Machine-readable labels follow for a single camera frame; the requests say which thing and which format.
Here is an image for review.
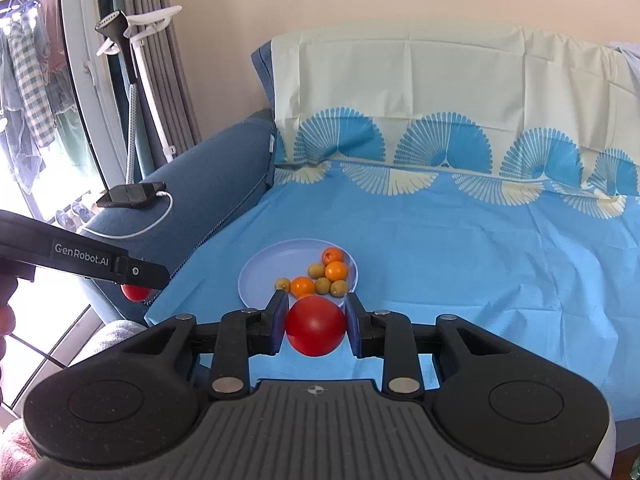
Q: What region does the grey fleece cloth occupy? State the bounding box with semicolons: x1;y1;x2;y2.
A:
30;319;149;378

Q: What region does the white charging cable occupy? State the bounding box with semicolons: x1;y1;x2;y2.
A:
80;190;174;240

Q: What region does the brown hanging garment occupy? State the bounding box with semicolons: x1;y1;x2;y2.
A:
39;0;69;72

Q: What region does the pink fleece cloth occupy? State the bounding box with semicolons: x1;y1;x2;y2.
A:
0;420;40;480

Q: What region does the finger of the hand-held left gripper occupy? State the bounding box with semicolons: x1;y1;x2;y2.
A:
114;255;171;291

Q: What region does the person's left hand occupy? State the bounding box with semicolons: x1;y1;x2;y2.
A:
0;276;18;361

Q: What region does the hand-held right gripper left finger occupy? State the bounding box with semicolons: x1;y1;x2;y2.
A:
127;291;290;400

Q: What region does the black smartphone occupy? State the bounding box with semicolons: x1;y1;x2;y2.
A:
96;182;167;209

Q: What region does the plaid hanging shirt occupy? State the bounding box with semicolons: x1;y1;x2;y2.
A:
7;20;57;147

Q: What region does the grey curtain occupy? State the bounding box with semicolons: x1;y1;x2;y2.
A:
117;0;203;161

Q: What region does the blue fan-print cloth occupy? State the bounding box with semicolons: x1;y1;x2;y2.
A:
145;24;640;423

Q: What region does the pale blue cloth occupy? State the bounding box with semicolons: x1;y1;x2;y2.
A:
607;41;640;70

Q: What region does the white window frame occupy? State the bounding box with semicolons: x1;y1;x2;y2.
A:
57;0;131;186

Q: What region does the grey hanging garment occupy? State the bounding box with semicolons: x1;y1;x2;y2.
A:
0;35;47;196

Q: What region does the light blue plate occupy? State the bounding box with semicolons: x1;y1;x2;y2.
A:
238;238;359;311

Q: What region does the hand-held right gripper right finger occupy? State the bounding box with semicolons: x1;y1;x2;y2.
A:
345;292;506;400

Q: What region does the blue fabric armrest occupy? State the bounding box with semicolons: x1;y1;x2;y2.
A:
77;37;281;326

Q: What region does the pair of dark shoes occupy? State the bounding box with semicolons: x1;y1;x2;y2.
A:
54;200;97;234

